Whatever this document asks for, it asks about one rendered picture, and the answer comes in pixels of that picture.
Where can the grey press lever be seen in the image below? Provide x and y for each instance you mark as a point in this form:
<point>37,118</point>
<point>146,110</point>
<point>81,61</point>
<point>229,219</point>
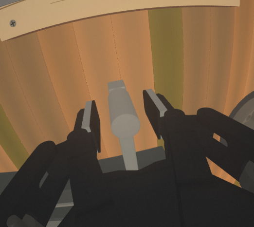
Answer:
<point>124,111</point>

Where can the grey round disc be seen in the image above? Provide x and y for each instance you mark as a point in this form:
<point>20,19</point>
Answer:
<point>243,111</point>

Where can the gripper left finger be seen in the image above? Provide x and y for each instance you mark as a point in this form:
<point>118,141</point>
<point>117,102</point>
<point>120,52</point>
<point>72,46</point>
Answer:
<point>47,171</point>

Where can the dark cross-head screw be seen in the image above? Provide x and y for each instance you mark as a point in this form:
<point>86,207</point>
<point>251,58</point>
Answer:
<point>12,23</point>

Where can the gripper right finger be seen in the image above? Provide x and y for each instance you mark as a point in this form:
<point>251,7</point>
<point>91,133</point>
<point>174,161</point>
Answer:
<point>228,141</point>

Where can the dark grey press body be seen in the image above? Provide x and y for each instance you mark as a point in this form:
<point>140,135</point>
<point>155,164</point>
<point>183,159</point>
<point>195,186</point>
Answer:
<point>150,155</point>

